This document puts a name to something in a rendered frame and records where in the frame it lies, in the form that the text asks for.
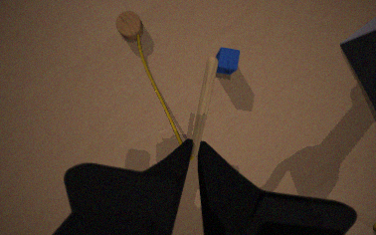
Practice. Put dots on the round wooden button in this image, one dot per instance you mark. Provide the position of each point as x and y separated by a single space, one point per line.
129 25

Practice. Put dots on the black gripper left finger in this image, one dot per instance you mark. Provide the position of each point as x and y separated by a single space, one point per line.
154 193

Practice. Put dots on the blue block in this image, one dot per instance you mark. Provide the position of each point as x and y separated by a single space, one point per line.
228 61

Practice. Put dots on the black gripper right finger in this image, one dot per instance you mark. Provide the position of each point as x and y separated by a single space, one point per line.
233 205

